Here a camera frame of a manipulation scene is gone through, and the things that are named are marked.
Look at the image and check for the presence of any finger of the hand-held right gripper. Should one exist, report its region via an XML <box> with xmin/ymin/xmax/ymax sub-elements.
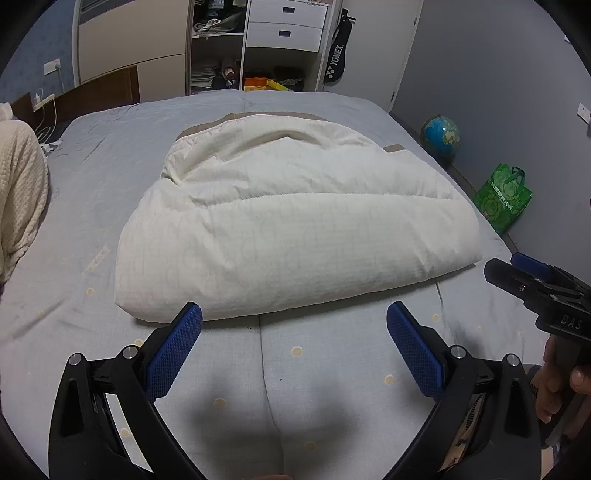
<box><xmin>510</xmin><ymin>252</ymin><xmax>555</xmax><ymax>280</ymax></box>
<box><xmin>484</xmin><ymin>258</ymin><xmax>551</xmax><ymax>319</ymax></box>

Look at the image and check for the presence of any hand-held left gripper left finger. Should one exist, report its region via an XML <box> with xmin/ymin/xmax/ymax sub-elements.
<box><xmin>48</xmin><ymin>301</ymin><xmax>206</xmax><ymax>480</ymax></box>

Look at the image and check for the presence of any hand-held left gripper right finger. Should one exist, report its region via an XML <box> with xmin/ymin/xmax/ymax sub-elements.
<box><xmin>385</xmin><ymin>301</ymin><xmax>541</xmax><ymax>480</ymax></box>

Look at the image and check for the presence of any person's right hand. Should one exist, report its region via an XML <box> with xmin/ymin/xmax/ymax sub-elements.
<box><xmin>531</xmin><ymin>337</ymin><xmax>591</xmax><ymax>423</ymax></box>

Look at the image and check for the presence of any green shopping bag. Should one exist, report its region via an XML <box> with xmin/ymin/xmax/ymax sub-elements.
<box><xmin>473</xmin><ymin>163</ymin><xmax>533</xmax><ymax>235</ymax></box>

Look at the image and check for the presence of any bed with grey sheet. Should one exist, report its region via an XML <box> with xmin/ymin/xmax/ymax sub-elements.
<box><xmin>0</xmin><ymin>88</ymin><xmax>555</xmax><ymax>480</ymax></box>

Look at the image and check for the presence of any blue globe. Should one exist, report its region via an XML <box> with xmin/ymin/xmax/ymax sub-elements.
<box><xmin>420</xmin><ymin>115</ymin><xmax>461</xmax><ymax>160</ymax></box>

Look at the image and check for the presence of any cream knitted blanket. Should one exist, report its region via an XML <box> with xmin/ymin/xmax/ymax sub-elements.
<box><xmin>0</xmin><ymin>104</ymin><xmax>49</xmax><ymax>284</ymax></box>

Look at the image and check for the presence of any brown wooden headboard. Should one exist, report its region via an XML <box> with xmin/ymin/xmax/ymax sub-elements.
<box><xmin>9</xmin><ymin>65</ymin><xmax>140</xmax><ymax>127</ymax></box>

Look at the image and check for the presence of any brown plush toy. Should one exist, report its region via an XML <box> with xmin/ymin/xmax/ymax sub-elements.
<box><xmin>221</xmin><ymin>58</ymin><xmax>241</xmax><ymax>88</ymax></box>

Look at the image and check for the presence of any black racket bag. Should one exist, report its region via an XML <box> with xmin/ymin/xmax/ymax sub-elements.
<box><xmin>322</xmin><ymin>9</ymin><xmax>354</xmax><ymax>85</ymax></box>

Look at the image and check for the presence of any white open shelf unit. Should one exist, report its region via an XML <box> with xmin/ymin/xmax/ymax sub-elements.
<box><xmin>187</xmin><ymin>0</ymin><xmax>342</xmax><ymax>95</ymax></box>

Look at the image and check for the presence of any cream wardrobe door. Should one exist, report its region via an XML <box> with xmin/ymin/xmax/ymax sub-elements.
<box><xmin>71</xmin><ymin>0</ymin><xmax>190</xmax><ymax>97</ymax></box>

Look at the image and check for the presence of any white drawer cabinet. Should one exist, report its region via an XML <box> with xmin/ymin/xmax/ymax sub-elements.
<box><xmin>245</xmin><ymin>0</ymin><xmax>329</xmax><ymax>52</ymax></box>

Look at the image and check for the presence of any white charging cable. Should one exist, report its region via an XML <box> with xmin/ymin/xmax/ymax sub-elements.
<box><xmin>37</xmin><ymin>98</ymin><xmax>60</xmax><ymax>151</ymax></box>

